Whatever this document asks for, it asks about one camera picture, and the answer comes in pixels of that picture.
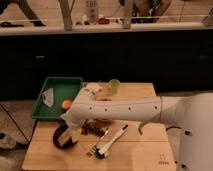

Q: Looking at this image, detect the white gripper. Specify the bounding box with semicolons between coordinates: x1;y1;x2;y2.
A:
61;113;81;144

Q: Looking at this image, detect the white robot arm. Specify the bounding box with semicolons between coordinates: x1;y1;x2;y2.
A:
61;88;213;171

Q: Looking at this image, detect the dark purple bowl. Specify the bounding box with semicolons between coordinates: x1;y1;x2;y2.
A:
52;124;78;149

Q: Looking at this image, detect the brown crumbly food pile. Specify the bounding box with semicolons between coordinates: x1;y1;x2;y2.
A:
82;121;105;137

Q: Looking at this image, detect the silver fork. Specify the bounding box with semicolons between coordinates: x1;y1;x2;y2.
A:
86;127;110;157

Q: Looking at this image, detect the wooden board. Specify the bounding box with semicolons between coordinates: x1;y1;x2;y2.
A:
21;82;180;171

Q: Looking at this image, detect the orange ball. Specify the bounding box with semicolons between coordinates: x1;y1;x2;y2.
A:
62;100;72;109

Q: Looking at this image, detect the white crumpled paper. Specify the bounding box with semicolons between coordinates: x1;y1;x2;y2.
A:
42;88;54;107

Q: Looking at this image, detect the green plastic tray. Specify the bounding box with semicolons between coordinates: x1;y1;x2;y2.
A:
32;77;83;121

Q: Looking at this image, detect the green plastic cup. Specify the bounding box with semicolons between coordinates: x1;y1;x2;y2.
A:
108;79;120;94

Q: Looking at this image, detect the red object on counter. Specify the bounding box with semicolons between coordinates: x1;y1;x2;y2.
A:
98;18;110;24

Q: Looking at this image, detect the white bottle on counter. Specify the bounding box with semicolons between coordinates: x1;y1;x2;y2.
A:
86;0;99;22

